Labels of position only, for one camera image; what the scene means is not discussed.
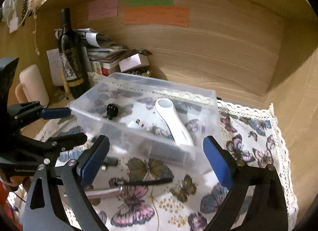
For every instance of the stack of books and papers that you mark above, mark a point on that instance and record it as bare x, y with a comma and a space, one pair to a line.
97, 47

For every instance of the orange sticky note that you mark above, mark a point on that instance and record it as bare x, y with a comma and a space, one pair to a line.
166, 15

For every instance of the white tape roll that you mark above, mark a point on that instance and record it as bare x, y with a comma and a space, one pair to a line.
138, 124

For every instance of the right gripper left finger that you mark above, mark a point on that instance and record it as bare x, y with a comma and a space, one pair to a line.
44, 209

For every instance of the black round knob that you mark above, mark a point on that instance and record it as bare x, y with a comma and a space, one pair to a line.
112, 111

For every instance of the black usb dongle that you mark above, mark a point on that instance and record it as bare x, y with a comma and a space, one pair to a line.
109, 161

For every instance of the clear plastic storage box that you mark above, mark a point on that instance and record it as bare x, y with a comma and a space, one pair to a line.
136, 97

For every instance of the white note paper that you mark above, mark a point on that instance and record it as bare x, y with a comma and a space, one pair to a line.
55, 66

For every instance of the white handheld massager device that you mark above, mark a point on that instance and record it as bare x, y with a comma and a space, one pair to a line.
167, 111

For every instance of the silver metal pen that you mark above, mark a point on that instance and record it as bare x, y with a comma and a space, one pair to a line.
104, 193

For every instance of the dark wine bottle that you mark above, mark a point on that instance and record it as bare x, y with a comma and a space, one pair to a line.
71, 56

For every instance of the dark cylindrical tube gold caps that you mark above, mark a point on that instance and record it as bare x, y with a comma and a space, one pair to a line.
163, 152

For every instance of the cream pillar mug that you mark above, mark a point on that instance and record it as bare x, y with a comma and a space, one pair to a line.
31, 86

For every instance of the green sticky note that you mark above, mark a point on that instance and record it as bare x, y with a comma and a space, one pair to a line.
138, 3

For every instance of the butterfly print tablecloth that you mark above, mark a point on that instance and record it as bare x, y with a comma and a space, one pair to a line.
192, 199

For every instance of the small white box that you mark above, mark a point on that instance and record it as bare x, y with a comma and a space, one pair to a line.
133, 62

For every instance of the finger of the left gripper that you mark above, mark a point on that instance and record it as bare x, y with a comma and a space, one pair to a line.
29, 112
31, 150

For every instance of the pink sticky note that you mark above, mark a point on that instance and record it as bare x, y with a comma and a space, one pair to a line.
100, 9

